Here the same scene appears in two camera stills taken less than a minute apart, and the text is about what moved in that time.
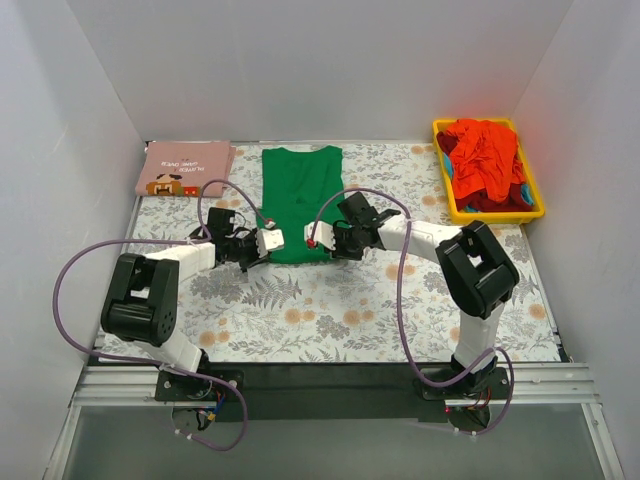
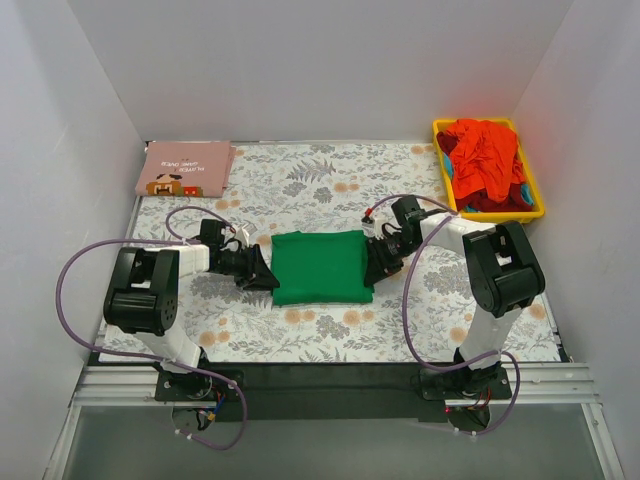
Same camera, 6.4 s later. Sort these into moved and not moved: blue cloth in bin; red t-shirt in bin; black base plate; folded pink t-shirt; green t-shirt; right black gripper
Moved: right black gripper; green t-shirt
Not moved: blue cloth in bin; black base plate; red t-shirt in bin; folded pink t-shirt
